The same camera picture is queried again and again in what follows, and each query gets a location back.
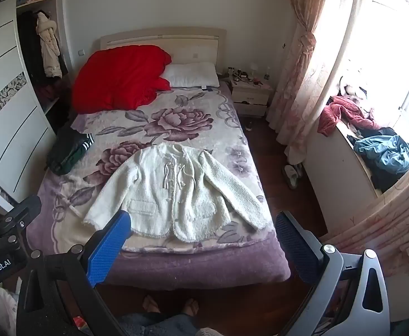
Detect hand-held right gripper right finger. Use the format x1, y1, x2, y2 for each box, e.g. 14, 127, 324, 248
275, 211, 391, 336

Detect beige nightstand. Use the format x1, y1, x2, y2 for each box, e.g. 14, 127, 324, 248
230, 76, 274, 119

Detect person's feet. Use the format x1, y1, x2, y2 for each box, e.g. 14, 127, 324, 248
142, 295, 162, 314

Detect pink fleece garment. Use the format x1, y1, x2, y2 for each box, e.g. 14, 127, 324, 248
317, 95, 383, 138

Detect red duvet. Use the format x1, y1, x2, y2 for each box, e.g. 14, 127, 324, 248
71, 45, 172, 114

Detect dark red clothes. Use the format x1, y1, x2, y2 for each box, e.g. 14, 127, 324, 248
38, 76, 73, 103

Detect grey slippers pair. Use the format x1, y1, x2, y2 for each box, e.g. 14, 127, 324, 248
283, 162, 306, 190

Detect blue jacket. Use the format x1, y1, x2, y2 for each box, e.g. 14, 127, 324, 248
353, 134, 409, 176

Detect white fuzzy jacket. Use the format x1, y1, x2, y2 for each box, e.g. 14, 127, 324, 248
83, 143, 273, 243

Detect dark green striped pants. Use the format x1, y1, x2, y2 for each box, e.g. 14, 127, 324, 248
46, 122, 95, 176

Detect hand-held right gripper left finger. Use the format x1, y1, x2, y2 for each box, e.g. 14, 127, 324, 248
16, 210, 133, 336

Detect bed with floral blanket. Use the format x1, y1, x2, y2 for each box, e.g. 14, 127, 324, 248
25, 85, 292, 289

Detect pink patterned curtain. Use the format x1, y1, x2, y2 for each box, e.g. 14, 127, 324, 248
321, 170, 409, 278
265, 0, 366, 166

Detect dark hanging clothes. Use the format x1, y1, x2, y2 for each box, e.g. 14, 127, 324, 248
17, 10, 45, 85

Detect white wardrobe sliding door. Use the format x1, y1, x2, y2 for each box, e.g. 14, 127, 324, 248
0, 0, 57, 215

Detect white pillow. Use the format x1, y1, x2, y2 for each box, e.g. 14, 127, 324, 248
162, 62, 221, 89

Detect beige hanging jacket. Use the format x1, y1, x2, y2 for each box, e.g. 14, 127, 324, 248
36, 11, 64, 78

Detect white bay window ledge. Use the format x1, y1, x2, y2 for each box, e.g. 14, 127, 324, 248
303, 117, 404, 240

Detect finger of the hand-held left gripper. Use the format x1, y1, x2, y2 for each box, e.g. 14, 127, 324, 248
0, 195, 43, 244

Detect person's legs in jeans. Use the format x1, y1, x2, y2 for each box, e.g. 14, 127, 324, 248
118, 312, 208, 336

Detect open wardrobe compartment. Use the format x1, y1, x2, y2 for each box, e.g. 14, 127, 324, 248
16, 0, 74, 134

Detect person's right foot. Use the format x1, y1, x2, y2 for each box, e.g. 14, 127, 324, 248
183, 297, 200, 317

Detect beige bed headboard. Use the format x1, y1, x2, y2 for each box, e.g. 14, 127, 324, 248
100, 27, 227, 75

